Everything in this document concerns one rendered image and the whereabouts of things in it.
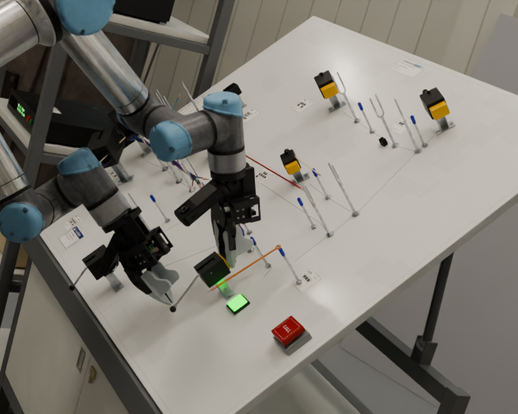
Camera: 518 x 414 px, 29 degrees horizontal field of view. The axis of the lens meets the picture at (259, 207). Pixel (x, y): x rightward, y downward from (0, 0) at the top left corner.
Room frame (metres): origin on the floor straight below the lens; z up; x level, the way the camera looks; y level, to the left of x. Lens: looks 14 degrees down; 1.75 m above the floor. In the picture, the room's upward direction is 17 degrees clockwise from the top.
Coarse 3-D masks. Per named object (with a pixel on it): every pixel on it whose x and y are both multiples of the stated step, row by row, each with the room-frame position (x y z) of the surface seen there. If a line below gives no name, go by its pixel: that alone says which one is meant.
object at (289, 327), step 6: (288, 318) 1.79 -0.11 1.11; (282, 324) 1.78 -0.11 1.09; (288, 324) 1.77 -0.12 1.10; (294, 324) 1.77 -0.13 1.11; (300, 324) 1.76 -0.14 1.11; (276, 330) 1.77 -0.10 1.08; (282, 330) 1.76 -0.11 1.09; (288, 330) 1.76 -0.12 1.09; (294, 330) 1.75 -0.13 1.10; (300, 330) 1.75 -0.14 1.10; (276, 336) 1.76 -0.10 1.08; (282, 336) 1.75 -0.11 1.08; (288, 336) 1.74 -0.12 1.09; (294, 336) 1.75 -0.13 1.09; (282, 342) 1.74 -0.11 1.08; (288, 342) 1.74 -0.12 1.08
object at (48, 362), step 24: (48, 288) 2.47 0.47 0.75; (24, 312) 2.58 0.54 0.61; (48, 312) 2.43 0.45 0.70; (24, 336) 2.54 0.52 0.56; (48, 336) 2.39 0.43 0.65; (72, 336) 2.26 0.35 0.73; (24, 360) 2.50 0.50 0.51; (48, 360) 2.36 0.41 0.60; (72, 360) 2.23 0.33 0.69; (24, 384) 2.46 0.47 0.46; (48, 384) 2.32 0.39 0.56; (72, 384) 2.19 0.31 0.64; (24, 408) 2.43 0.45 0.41; (48, 408) 2.29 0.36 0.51; (72, 408) 2.16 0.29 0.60
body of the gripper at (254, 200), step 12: (252, 168) 1.95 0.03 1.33; (216, 180) 1.92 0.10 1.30; (228, 180) 1.91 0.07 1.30; (240, 180) 1.95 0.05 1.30; (252, 180) 1.95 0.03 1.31; (240, 192) 1.95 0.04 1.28; (252, 192) 1.96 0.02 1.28; (216, 204) 1.94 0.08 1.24; (228, 204) 1.92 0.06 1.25; (240, 204) 1.93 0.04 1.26; (252, 204) 1.94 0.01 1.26; (216, 216) 1.95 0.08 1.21; (240, 216) 1.95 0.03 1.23
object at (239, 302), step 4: (240, 296) 1.94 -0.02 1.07; (232, 300) 1.94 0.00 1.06; (236, 300) 1.94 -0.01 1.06; (240, 300) 1.93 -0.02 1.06; (244, 300) 1.93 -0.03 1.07; (228, 304) 1.94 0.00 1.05; (232, 304) 1.93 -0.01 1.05; (236, 304) 1.92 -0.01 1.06; (240, 304) 1.92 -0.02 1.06; (244, 304) 1.92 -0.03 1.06; (248, 304) 1.92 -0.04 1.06; (232, 308) 1.92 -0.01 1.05; (236, 308) 1.91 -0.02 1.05; (240, 308) 1.92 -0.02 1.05; (236, 312) 1.91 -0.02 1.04
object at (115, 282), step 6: (102, 246) 2.15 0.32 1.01; (96, 252) 2.14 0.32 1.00; (102, 252) 2.13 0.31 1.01; (84, 258) 2.14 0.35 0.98; (90, 258) 2.13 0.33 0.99; (96, 258) 2.12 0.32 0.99; (90, 264) 2.10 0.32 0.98; (96, 264) 2.11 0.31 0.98; (84, 270) 2.12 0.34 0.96; (90, 270) 2.10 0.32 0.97; (96, 276) 2.11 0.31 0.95; (102, 276) 2.12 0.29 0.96; (108, 276) 2.14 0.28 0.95; (114, 276) 2.15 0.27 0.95; (114, 282) 2.15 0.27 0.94; (120, 282) 2.17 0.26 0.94; (72, 288) 2.11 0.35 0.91; (114, 288) 2.15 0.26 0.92; (120, 288) 2.15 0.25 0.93
